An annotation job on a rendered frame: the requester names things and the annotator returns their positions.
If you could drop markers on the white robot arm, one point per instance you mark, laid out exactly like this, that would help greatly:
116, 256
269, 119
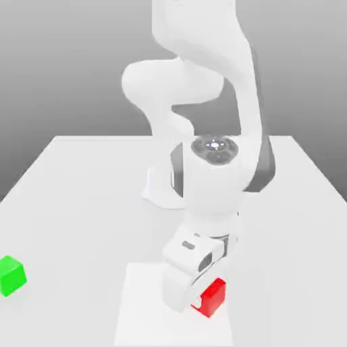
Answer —
211, 184

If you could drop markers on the small green cube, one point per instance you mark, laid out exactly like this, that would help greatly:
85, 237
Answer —
12, 275

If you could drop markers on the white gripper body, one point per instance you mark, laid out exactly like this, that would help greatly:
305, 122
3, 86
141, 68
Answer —
176, 290

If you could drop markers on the small red cube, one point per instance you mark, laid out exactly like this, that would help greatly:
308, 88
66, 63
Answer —
214, 298

